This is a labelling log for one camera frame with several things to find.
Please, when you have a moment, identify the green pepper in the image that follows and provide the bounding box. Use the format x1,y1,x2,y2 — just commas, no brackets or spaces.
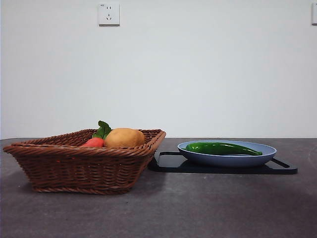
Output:
185,142,264,157

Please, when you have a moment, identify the blue round plate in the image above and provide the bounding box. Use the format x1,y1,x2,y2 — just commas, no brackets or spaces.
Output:
177,140,277,168

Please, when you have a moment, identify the brown potato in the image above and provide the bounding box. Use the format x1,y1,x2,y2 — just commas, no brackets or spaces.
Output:
104,127,146,148

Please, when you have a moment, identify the black rectangular tray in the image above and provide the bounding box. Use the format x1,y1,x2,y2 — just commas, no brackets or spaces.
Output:
148,151,299,175

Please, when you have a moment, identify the red carrot with green leaves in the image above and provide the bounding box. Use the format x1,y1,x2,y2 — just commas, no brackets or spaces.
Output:
80,120,112,148

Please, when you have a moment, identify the brown wicker basket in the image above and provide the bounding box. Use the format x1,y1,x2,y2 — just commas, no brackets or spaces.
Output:
2,128,167,195

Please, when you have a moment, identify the white wall socket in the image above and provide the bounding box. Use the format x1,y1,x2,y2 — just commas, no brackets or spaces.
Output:
98,2,121,27

